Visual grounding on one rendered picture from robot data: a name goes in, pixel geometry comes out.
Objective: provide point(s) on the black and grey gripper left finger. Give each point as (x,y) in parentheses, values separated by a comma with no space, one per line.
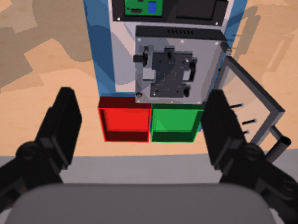
(39,162)

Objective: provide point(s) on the red open bin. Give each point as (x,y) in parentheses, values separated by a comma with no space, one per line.
(123,120)

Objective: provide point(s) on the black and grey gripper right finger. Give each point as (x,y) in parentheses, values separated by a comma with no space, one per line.
(228,149)

